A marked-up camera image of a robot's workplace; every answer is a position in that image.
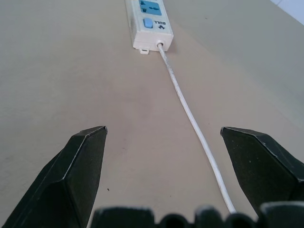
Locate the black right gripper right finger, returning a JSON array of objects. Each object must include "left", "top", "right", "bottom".
[{"left": 220, "top": 126, "right": 304, "bottom": 218}]

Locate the white power strip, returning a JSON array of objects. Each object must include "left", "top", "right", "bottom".
[{"left": 124, "top": 0, "right": 174, "bottom": 55}]

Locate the white power cable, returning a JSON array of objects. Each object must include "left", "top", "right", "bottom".
[{"left": 157, "top": 41, "right": 237, "bottom": 214}]

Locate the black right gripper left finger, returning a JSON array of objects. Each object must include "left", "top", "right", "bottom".
[{"left": 1, "top": 125, "right": 108, "bottom": 228}]

